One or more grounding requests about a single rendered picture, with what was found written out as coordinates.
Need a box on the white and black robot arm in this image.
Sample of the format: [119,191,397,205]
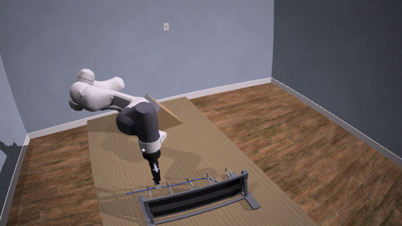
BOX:
[69,69,167,153]

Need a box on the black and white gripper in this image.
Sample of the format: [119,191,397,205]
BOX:
[142,149,161,189]

